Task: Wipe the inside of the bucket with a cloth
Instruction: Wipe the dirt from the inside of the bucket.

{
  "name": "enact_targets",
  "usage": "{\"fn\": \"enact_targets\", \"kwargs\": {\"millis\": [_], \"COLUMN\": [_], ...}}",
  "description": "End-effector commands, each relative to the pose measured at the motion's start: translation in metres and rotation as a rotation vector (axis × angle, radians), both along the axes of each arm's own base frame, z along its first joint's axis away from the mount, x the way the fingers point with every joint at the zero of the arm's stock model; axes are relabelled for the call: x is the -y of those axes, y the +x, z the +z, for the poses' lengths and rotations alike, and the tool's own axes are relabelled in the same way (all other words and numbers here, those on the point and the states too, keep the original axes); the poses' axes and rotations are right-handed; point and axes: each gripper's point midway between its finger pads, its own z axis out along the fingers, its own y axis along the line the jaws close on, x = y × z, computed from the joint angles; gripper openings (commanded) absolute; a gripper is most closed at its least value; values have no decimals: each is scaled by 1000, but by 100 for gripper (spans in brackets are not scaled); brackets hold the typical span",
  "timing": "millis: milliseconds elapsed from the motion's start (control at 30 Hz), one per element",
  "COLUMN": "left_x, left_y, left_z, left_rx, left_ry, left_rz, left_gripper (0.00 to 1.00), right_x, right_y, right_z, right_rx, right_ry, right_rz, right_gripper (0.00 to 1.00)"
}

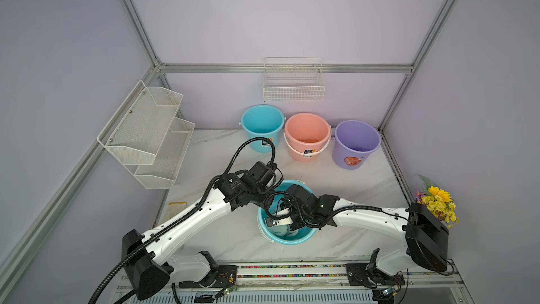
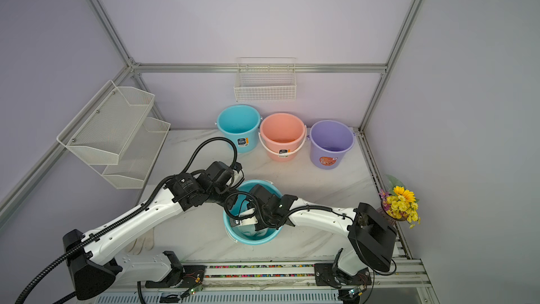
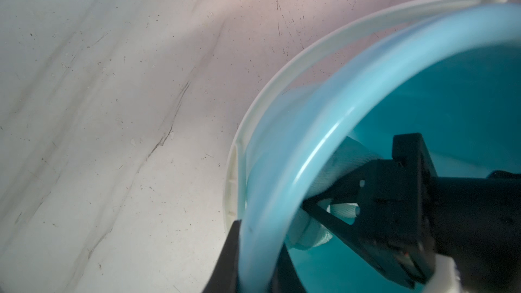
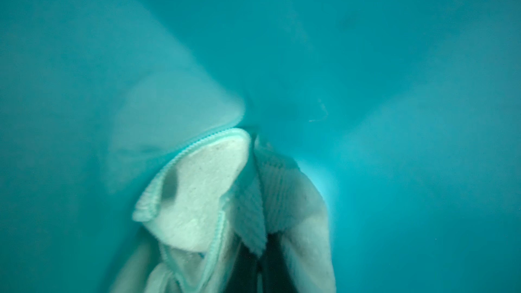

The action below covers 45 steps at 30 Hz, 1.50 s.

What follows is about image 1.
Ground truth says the teal plastic bucket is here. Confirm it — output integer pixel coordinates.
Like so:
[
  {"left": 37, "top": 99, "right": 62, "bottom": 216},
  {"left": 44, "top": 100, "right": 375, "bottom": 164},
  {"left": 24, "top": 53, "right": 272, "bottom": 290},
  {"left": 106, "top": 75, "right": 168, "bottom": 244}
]
[
  {"left": 240, "top": 105, "right": 286, "bottom": 148},
  {"left": 257, "top": 180, "right": 316, "bottom": 246}
]

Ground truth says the mint green microfiber cloth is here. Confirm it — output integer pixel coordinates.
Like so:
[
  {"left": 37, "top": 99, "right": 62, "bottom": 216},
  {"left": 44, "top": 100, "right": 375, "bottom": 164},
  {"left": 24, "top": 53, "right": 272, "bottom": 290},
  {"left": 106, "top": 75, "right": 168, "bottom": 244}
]
[{"left": 268, "top": 225, "right": 299, "bottom": 241}]

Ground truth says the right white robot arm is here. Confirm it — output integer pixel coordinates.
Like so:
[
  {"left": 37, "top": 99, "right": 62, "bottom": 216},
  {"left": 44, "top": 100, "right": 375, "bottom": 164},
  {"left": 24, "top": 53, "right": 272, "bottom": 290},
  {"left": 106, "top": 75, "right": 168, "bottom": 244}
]
[{"left": 271, "top": 185, "right": 449, "bottom": 276}]

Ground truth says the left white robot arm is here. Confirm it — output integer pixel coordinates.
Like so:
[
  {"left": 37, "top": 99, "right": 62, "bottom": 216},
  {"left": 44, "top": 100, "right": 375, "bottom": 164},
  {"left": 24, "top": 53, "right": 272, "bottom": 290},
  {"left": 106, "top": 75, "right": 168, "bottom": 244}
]
[{"left": 119, "top": 162, "right": 278, "bottom": 301}]

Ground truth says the pink plastic bucket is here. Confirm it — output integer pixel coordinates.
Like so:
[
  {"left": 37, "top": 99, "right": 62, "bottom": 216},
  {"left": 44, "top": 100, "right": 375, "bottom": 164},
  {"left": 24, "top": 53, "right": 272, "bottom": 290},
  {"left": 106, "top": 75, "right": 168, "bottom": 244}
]
[{"left": 284, "top": 113, "right": 332, "bottom": 163}]

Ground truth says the purple plastic bucket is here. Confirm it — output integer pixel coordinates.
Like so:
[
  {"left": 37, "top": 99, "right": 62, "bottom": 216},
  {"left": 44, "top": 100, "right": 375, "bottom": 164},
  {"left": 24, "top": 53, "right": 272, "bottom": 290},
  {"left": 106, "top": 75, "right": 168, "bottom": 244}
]
[{"left": 332, "top": 120, "right": 381, "bottom": 170}]

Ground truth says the white mesh two-tier shelf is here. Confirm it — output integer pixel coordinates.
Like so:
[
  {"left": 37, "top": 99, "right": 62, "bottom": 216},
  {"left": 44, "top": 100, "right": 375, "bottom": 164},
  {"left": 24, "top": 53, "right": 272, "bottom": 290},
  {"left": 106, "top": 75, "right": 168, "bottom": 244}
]
[{"left": 97, "top": 81, "right": 195, "bottom": 189}]

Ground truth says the yellow artificial flower bouquet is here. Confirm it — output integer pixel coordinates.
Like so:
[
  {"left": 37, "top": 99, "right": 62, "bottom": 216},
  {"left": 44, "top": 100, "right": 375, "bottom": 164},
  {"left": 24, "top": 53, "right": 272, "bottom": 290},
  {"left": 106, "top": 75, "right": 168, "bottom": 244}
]
[{"left": 416, "top": 175, "right": 459, "bottom": 228}]

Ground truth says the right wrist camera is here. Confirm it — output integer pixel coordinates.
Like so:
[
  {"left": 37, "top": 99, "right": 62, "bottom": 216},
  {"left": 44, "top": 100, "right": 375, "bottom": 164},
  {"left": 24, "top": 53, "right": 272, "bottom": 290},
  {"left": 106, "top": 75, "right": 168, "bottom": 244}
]
[{"left": 264, "top": 208, "right": 293, "bottom": 227}]

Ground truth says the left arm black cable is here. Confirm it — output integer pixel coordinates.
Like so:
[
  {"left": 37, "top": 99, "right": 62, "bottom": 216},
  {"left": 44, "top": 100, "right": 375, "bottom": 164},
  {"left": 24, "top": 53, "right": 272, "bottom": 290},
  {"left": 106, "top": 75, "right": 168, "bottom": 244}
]
[{"left": 87, "top": 137, "right": 277, "bottom": 304}]

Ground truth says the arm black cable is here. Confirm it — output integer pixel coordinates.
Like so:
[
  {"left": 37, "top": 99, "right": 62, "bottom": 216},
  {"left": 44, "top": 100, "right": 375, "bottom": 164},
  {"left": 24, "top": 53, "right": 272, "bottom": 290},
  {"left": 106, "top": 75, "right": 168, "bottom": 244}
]
[
  {"left": 264, "top": 191, "right": 456, "bottom": 277},
  {"left": 87, "top": 137, "right": 277, "bottom": 304}
]

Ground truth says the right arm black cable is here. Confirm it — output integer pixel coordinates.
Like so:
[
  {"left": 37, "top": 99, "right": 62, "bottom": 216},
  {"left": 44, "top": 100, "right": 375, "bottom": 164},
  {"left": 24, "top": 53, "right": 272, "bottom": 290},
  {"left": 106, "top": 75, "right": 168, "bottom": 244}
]
[{"left": 264, "top": 191, "right": 456, "bottom": 277}]

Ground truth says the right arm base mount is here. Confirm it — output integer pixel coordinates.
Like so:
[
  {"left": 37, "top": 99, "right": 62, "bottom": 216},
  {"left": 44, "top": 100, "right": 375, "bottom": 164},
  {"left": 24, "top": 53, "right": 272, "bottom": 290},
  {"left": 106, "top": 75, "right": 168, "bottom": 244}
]
[{"left": 345, "top": 249, "right": 405, "bottom": 289}]

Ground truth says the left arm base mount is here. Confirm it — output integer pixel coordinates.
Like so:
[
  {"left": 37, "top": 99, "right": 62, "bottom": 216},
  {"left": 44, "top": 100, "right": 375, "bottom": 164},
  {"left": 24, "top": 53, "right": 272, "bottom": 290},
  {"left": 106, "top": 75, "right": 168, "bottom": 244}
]
[{"left": 177, "top": 251, "right": 239, "bottom": 289}]

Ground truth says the white wire wall basket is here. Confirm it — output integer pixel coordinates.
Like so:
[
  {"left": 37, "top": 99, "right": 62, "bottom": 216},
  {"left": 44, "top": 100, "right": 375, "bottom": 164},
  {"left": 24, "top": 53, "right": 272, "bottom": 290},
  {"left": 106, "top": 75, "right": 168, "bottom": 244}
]
[{"left": 262, "top": 57, "right": 326, "bottom": 102}]

